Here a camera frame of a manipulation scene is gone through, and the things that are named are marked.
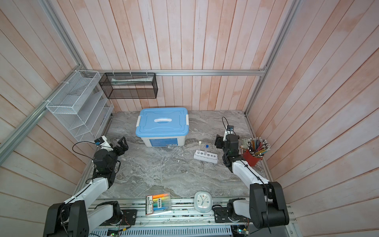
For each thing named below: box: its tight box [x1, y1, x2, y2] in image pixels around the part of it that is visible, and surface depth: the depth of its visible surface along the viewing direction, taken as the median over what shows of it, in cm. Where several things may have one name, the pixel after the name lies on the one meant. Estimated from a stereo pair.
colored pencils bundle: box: [246, 136, 271, 157], surface depth 85 cm
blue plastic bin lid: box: [135, 107, 190, 138], surface depth 93 cm
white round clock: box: [193, 190, 214, 214], surface depth 78 cm
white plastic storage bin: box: [140, 135, 187, 148], surface depth 95 cm
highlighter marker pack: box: [145, 193, 172, 215], surface depth 78 cm
